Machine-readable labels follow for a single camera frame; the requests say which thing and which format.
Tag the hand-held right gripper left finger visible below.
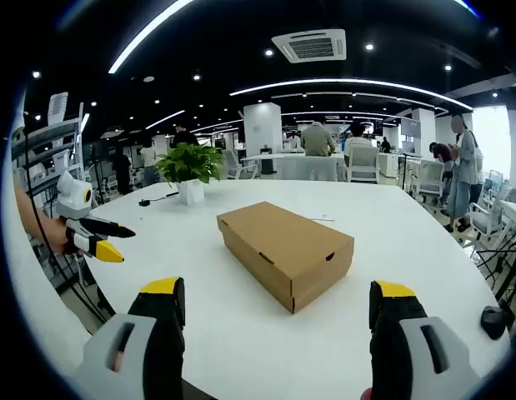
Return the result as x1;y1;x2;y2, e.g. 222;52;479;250
76;276;187;400

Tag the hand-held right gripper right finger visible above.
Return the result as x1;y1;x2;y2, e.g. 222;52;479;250
368;280;483;400

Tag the brown cardboard shoe box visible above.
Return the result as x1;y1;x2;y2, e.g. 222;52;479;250
216;201;355;315

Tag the person's left hand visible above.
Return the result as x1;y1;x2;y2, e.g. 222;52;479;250
42;216;76;256

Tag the grey metal rack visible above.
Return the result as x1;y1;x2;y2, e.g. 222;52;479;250
9;92;93;209

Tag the dark rounded object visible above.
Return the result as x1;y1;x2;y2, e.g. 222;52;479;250
480;305;509;341

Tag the green potted plant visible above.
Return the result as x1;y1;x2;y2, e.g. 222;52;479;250
154;142;226;206

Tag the long ceiling light strip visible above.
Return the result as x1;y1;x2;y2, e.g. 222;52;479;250
108;0;200;75
229;77;474;111

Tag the white office chair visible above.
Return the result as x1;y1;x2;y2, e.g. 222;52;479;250
468;198;516;251
348;145;381;184
415;159;446;206

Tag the white pillar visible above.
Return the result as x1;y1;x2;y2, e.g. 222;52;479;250
243;102;283;159

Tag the white background desk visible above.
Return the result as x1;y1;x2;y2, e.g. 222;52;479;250
239;152;347;182

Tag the ceiling air conditioner vent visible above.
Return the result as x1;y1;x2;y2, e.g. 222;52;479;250
271;28;348;64

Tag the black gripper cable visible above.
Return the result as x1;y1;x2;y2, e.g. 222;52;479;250
22;127;117;324

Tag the black desk cable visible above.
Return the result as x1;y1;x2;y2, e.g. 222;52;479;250
138;192;179;208

